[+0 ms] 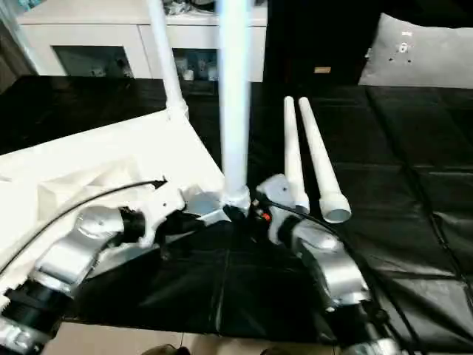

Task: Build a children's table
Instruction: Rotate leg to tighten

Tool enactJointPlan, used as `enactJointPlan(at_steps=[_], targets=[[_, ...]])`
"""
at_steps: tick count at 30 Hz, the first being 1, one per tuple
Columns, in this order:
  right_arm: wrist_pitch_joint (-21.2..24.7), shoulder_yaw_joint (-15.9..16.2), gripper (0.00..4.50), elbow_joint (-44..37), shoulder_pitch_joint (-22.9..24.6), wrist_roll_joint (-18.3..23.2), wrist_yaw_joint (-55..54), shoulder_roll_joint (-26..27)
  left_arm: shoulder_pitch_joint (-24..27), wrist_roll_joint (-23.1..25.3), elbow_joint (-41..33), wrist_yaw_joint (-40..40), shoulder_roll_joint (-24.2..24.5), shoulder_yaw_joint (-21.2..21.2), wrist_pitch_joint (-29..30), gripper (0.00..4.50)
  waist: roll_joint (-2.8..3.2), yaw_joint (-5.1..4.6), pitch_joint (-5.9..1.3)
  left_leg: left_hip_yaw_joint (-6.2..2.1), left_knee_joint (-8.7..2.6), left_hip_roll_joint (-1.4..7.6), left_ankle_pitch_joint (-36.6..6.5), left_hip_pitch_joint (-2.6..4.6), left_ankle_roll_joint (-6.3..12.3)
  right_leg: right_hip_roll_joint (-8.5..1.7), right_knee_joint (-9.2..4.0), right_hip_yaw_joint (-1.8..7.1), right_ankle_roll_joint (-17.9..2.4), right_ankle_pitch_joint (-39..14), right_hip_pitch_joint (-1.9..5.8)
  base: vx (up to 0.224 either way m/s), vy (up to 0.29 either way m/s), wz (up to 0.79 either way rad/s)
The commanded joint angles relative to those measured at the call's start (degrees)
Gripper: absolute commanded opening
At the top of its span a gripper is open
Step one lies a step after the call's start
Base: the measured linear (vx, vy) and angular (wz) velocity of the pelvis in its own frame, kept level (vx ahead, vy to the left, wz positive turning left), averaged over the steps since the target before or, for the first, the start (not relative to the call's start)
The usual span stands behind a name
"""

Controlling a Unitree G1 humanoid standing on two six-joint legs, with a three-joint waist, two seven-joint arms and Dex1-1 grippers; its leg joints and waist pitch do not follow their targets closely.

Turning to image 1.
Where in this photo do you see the brown rounded robot part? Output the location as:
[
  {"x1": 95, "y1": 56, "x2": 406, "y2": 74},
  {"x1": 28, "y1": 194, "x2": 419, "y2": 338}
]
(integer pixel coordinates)
[{"x1": 141, "y1": 342, "x2": 183, "y2": 355}]

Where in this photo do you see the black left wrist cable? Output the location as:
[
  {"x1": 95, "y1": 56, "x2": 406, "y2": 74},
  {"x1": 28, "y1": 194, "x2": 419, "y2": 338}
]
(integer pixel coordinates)
[{"x1": 0, "y1": 177, "x2": 168, "y2": 277}]

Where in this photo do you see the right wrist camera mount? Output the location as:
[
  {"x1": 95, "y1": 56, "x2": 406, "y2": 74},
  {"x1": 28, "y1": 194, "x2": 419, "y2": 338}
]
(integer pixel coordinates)
[{"x1": 255, "y1": 175, "x2": 293, "y2": 246}]

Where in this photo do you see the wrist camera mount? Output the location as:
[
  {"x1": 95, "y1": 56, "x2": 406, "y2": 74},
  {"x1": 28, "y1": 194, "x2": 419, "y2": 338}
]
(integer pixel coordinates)
[
  {"x1": 255, "y1": 175, "x2": 293, "y2": 246},
  {"x1": 137, "y1": 183, "x2": 186, "y2": 249}
]

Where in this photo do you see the black cabinet gold label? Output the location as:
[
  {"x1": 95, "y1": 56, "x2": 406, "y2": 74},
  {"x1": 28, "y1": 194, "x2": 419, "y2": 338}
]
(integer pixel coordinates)
[{"x1": 264, "y1": 0, "x2": 384, "y2": 87}]

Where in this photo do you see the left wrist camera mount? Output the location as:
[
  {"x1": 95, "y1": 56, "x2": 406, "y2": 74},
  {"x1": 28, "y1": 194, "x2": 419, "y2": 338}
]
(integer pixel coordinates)
[{"x1": 137, "y1": 183, "x2": 186, "y2": 249}]

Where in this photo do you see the white cabinet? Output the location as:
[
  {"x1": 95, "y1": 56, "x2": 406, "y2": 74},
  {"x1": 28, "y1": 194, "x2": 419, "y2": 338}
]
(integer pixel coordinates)
[{"x1": 16, "y1": 5, "x2": 269, "y2": 83}]

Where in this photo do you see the white plastic table leg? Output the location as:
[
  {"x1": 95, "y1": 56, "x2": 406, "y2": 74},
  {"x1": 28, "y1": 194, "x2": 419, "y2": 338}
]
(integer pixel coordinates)
[
  {"x1": 297, "y1": 96, "x2": 352, "y2": 225},
  {"x1": 283, "y1": 95, "x2": 311, "y2": 215},
  {"x1": 145, "y1": 0, "x2": 190, "y2": 121},
  {"x1": 217, "y1": 0, "x2": 254, "y2": 209}
]

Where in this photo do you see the white plastic table top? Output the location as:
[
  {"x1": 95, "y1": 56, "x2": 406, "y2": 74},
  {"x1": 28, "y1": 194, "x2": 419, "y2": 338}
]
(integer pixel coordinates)
[{"x1": 0, "y1": 98, "x2": 254, "y2": 308}]

